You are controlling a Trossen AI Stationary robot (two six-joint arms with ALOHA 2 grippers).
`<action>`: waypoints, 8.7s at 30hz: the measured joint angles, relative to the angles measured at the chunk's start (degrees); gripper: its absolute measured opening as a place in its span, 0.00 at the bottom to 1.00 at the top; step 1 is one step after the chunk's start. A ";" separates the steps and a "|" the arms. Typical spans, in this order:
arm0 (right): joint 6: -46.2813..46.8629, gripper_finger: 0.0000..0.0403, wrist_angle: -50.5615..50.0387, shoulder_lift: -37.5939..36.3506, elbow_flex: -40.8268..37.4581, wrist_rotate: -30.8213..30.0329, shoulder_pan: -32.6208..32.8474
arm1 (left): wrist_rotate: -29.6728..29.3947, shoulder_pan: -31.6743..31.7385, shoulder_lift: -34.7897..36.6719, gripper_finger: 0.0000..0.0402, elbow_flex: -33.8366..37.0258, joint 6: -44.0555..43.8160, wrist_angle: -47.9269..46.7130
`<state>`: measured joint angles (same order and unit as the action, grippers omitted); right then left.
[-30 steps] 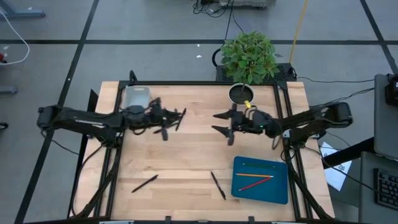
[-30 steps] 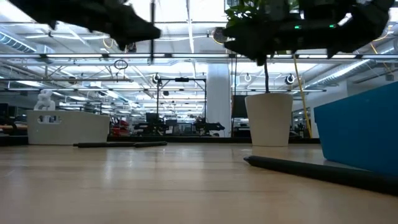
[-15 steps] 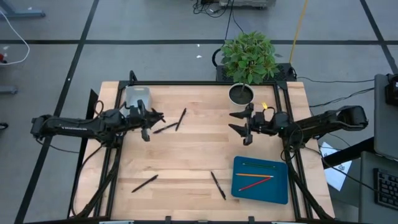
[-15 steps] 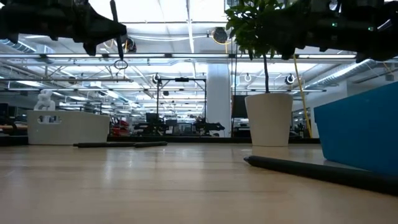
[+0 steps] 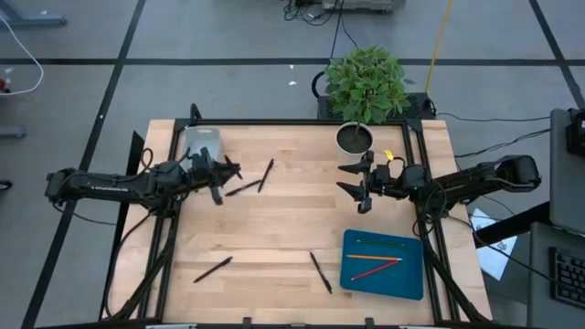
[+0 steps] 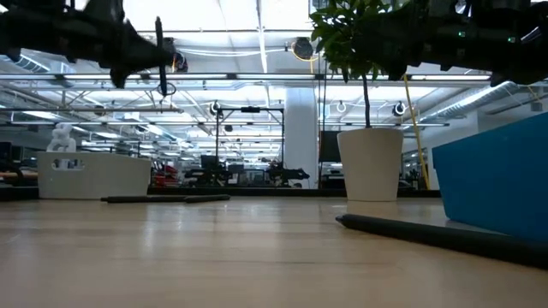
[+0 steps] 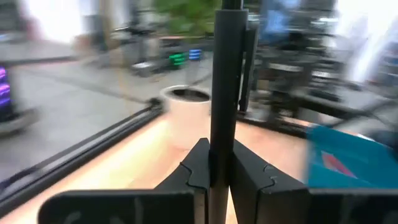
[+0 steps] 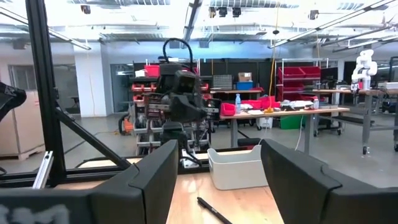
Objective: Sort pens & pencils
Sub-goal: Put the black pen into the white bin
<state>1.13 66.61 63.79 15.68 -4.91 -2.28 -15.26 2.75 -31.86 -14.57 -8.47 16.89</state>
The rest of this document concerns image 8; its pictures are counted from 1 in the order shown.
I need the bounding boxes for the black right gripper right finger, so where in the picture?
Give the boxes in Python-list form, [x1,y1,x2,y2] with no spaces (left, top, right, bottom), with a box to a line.
[260,138,398,224]

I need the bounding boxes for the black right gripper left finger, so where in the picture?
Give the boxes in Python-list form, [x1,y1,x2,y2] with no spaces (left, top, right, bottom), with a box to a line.
[0,139,180,224]

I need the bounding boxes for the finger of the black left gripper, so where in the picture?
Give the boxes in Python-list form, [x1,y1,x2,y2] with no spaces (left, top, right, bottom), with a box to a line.
[169,96,189,123]
[188,96,208,123]

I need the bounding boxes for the black pen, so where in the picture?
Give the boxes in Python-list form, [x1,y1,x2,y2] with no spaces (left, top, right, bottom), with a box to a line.
[196,196,233,224]

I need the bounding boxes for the white plastic bin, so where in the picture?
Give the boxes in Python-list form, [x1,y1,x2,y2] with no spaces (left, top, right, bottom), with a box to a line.
[206,144,269,191]

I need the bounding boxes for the parts cart red bins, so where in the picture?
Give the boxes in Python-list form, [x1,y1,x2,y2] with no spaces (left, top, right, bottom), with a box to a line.
[130,60,218,156]

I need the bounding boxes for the red plastic bin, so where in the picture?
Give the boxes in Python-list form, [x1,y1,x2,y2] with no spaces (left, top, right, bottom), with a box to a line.
[220,102,236,116]
[259,95,277,110]

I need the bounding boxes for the wood top work table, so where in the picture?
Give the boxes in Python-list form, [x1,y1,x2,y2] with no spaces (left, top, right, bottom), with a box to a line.
[312,88,398,156]
[219,107,351,156]
[210,88,265,100]

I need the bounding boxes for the small blue crate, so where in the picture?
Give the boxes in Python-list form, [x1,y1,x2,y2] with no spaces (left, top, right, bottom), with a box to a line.
[236,81,254,91]

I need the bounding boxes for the green box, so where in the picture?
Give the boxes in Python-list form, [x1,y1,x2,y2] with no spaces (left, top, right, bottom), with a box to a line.
[279,114,307,130]

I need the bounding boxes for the silver aluminium bar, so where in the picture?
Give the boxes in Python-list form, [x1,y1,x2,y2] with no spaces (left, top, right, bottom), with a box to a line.
[32,151,55,190]

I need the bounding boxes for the metal shelf rack red bins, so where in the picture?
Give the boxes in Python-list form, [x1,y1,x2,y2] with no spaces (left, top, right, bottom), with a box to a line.
[275,58,330,103]

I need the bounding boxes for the large pale crate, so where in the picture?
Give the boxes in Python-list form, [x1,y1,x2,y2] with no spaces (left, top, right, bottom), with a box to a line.
[0,90,46,161]

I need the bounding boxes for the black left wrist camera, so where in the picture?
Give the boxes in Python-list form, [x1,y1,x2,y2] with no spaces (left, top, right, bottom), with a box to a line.
[172,69,200,95]

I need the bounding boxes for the yellow hanging cable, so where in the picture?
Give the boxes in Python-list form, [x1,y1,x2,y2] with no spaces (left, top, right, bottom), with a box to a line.
[267,0,280,113]

